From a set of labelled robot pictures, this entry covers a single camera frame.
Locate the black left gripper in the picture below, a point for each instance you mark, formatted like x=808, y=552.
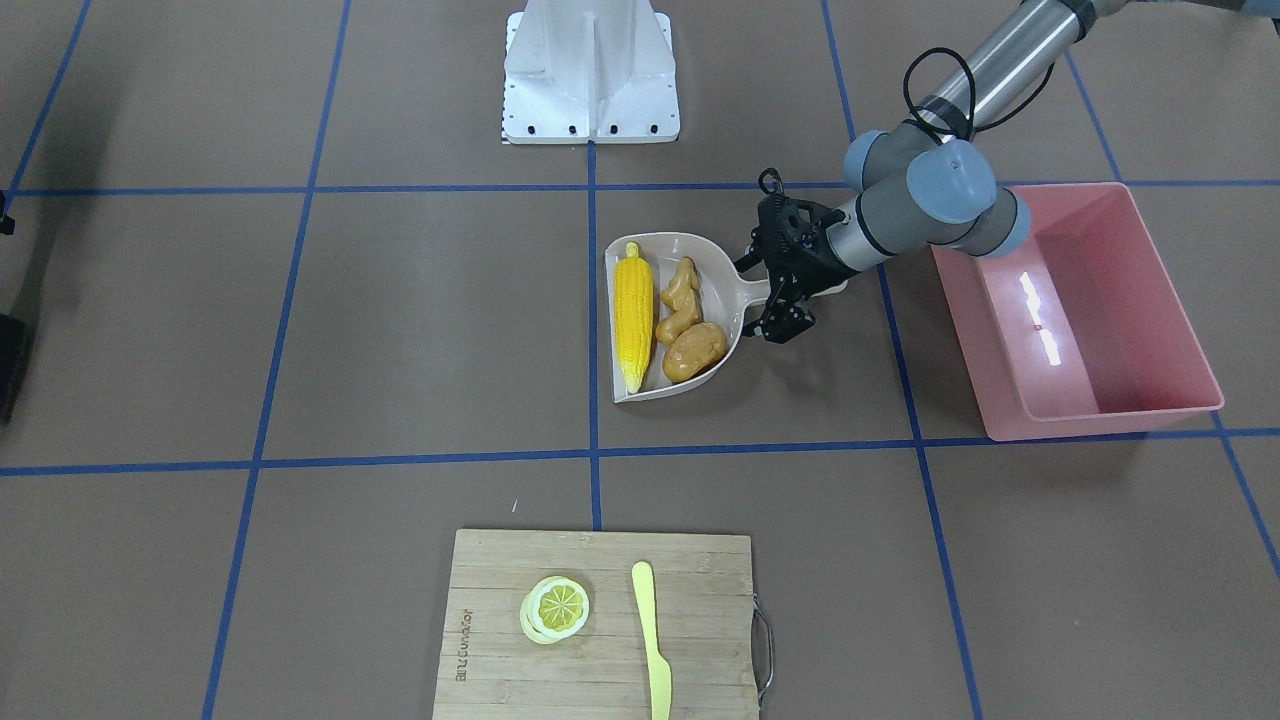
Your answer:
x=812, y=262

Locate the yellow toy ginger root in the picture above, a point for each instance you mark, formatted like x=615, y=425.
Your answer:
x=682, y=297

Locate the brown toy potato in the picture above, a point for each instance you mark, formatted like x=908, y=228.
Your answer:
x=695, y=351

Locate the yellow toy corn cob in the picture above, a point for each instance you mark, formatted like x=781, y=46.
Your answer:
x=633, y=315

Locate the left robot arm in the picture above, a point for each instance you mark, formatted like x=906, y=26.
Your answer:
x=924, y=183

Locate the pink plastic bin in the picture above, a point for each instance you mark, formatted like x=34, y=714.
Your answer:
x=1079, y=332

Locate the yellow toy lemon slice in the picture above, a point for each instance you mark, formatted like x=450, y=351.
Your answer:
x=554, y=610

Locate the yellow toy knife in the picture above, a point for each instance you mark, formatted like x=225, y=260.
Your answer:
x=660, y=676

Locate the wooden cutting board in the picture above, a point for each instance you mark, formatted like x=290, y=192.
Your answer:
x=705, y=612

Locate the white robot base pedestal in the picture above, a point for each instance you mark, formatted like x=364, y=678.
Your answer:
x=589, y=72

